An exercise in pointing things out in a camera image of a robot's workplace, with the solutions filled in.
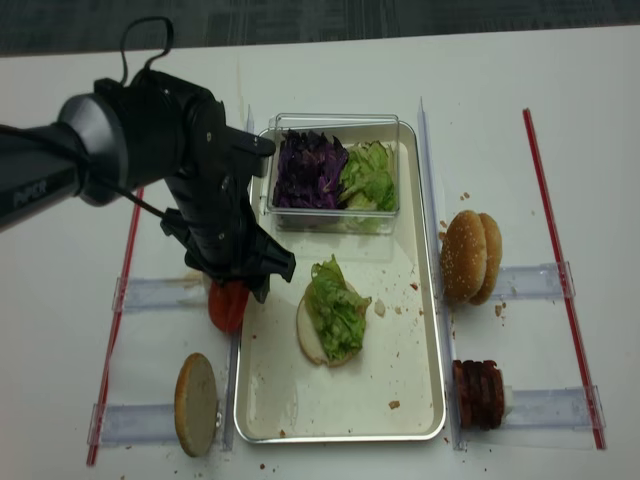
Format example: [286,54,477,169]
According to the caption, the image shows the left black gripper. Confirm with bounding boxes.
[161,126,295,303]

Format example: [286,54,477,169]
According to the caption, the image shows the clear acrylic rack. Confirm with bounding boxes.
[417,111,596,450]
[85,103,256,452]

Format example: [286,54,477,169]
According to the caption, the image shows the white bread crumb chunk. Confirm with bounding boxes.
[374,299,386,318]

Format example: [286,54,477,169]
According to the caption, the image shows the clear plastic salad container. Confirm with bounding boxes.
[261,113,400,235]

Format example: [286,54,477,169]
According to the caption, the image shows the remaining red tomato slices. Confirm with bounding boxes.
[208,281,250,334]

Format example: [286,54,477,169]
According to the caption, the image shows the sesame bun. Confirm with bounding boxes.
[440,210,488,303]
[470,213,503,305]

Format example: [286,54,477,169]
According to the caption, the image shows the left clear acrylic rack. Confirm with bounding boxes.
[85,103,256,452]

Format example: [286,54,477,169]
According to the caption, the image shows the white metal tray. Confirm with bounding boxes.
[234,124,446,444]

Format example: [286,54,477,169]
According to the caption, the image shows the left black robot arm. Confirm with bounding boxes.
[1,69,296,302]

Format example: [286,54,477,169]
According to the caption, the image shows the sesame bun top front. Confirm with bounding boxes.
[440,210,488,303]

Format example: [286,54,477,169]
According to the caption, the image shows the lettuce leaf on bun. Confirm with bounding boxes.
[306,255,372,360]

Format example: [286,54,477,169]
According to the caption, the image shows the right clear acrylic rack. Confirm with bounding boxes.
[417,111,596,450]

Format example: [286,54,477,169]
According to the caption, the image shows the sesame bun top rear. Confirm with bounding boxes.
[470,213,503,305]

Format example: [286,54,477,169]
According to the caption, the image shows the green lettuce in container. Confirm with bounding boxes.
[338,141,397,212]

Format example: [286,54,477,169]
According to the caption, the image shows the right red rail strip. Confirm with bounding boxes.
[522,108,608,451]

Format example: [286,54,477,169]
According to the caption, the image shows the red rail strip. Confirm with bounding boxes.
[522,108,608,451]
[86,204,141,468]

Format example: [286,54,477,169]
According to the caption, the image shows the bottom bun on tray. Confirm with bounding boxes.
[296,283,362,368]

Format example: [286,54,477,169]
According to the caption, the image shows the purple cabbage in container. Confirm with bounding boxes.
[272,130,348,210]

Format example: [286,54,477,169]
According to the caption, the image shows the left red rail strip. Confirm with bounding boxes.
[86,204,141,468]

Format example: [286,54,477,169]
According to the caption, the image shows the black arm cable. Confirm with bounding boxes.
[74,16,176,221]

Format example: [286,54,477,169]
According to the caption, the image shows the stacked bacon meat patties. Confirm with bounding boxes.
[452,360,506,431]

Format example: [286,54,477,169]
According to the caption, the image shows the upright bun bottom slice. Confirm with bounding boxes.
[174,353,218,458]

